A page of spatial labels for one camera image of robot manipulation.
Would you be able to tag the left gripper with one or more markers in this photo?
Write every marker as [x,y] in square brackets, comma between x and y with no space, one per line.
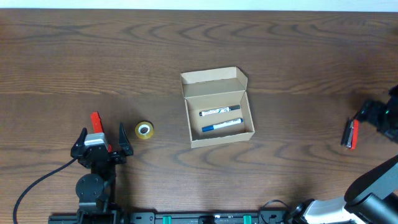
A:
[126,148]

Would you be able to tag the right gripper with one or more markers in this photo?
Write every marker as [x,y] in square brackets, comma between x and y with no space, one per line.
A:
[369,111]

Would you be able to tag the red black stapler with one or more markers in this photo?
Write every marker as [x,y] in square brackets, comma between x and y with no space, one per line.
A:
[350,134]

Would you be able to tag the yellow tape roll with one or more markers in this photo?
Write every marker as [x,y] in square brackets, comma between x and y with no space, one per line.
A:
[144,130]

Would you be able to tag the black whiteboard marker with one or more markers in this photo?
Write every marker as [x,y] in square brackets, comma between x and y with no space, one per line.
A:
[219,110]

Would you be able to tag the blue whiteboard marker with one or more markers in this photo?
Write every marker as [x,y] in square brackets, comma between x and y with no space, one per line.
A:
[222,125]

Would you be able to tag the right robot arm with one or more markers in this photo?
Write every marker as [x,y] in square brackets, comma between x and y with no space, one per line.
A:
[370,198]

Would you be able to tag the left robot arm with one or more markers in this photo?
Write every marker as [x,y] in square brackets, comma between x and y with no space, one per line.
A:
[96,189]

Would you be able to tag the open cardboard box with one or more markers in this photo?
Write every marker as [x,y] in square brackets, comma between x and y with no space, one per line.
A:
[217,106]

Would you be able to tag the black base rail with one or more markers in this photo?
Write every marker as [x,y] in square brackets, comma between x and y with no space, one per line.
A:
[261,217]

